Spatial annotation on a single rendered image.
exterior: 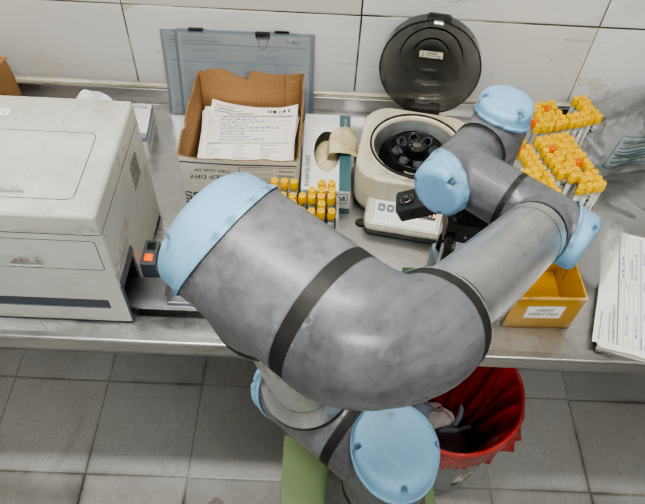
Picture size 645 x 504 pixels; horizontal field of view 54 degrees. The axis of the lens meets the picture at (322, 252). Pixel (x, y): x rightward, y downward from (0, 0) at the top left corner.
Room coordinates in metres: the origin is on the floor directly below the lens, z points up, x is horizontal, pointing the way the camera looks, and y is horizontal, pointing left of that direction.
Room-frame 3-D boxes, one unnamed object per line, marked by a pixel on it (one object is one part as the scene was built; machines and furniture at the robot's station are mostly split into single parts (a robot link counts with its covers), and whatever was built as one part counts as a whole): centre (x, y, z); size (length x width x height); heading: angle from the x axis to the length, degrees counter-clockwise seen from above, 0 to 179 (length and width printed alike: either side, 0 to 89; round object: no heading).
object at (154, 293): (0.65, 0.27, 0.92); 0.21 x 0.07 x 0.05; 91
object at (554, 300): (0.71, -0.41, 0.92); 0.13 x 0.13 x 0.10; 3
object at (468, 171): (0.58, -0.18, 1.33); 0.11 x 0.11 x 0.08; 53
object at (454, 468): (0.73, -0.35, 0.22); 0.38 x 0.37 x 0.44; 91
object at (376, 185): (0.98, -0.18, 0.94); 0.30 x 0.24 x 0.12; 172
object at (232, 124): (1.04, 0.18, 0.95); 0.29 x 0.25 x 0.15; 1
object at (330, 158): (1.02, -0.01, 0.92); 0.24 x 0.12 x 0.10; 1
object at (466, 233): (0.67, -0.23, 1.17); 0.09 x 0.08 x 0.12; 84
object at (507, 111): (0.66, -0.22, 1.33); 0.09 x 0.08 x 0.11; 143
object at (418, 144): (1.00, -0.19, 0.97); 0.15 x 0.15 x 0.07
